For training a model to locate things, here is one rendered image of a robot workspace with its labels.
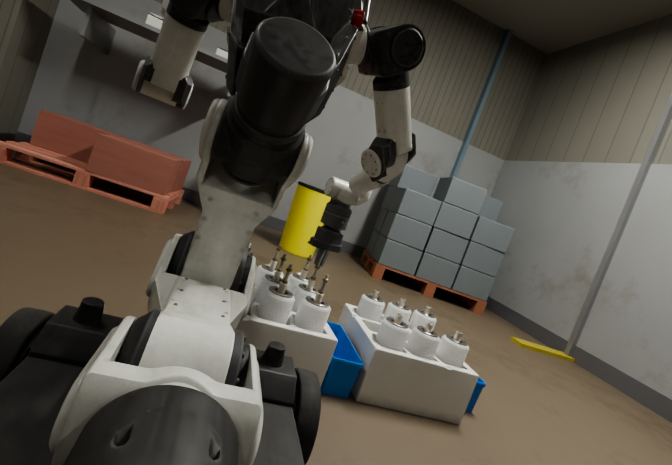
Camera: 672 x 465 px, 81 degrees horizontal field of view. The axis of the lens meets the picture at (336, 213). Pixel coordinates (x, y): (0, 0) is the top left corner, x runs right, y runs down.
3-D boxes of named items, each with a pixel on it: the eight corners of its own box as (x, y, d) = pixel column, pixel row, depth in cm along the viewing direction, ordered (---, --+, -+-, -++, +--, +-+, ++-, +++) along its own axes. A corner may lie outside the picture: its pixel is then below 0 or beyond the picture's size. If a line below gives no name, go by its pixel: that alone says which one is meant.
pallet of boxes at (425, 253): (452, 292, 419) (488, 200, 413) (482, 315, 348) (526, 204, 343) (360, 260, 408) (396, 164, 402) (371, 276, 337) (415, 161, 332)
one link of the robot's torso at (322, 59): (337, 94, 50) (351, 17, 59) (238, 50, 46) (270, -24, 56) (275, 200, 72) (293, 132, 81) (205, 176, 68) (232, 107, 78)
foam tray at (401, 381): (460, 425, 131) (480, 376, 130) (355, 401, 121) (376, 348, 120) (412, 365, 168) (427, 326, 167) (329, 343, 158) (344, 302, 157)
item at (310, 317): (306, 369, 114) (327, 312, 113) (277, 355, 116) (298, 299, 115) (314, 357, 124) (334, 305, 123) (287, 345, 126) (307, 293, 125)
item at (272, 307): (276, 360, 113) (297, 302, 112) (244, 352, 110) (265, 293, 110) (274, 344, 122) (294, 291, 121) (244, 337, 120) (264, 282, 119)
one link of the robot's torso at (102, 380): (234, 520, 42) (275, 410, 42) (26, 498, 37) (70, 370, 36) (234, 404, 62) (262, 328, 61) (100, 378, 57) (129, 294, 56)
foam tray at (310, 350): (317, 396, 115) (338, 340, 114) (183, 371, 103) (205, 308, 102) (294, 336, 152) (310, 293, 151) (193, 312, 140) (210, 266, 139)
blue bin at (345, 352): (351, 401, 120) (365, 365, 119) (318, 394, 117) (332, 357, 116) (330, 353, 149) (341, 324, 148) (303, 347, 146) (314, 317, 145)
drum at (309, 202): (277, 250, 302) (301, 182, 299) (273, 240, 336) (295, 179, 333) (318, 263, 312) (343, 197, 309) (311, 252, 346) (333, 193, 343)
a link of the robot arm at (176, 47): (181, 122, 99) (214, 41, 89) (126, 100, 93) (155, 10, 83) (184, 102, 108) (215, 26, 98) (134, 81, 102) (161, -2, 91)
